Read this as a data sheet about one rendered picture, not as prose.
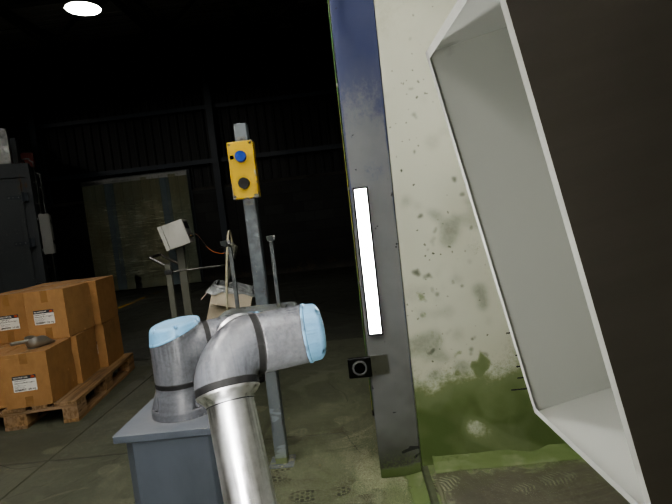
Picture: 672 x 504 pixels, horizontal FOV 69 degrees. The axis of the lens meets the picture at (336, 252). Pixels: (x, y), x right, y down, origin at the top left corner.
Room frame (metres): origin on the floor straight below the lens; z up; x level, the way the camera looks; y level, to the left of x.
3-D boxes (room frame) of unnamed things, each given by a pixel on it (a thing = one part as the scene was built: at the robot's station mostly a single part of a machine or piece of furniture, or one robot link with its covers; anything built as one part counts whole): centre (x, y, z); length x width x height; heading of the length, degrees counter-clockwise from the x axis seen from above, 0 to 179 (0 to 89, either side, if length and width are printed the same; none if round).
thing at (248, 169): (2.26, 0.38, 1.42); 0.12 x 0.06 x 0.26; 88
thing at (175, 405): (1.44, 0.50, 0.69); 0.19 x 0.19 x 0.10
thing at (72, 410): (3.75, 2.28, 0.07); 1.20 x 0.80 x 0.14; 5
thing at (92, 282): (4.14, 2.12, 0.69); 0.38 x 0.29 x 0.36; 4
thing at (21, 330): (3.75, 2.44, 0.69); 0.38 x 0.29 x 0.36; 179
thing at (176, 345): (1.44, 0.50, 0.83); 0.17 x 0.15 x 0.18; 113
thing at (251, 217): (2.32, 0.37, 0.82); 0.06 x 0.06 x 1.64; 88
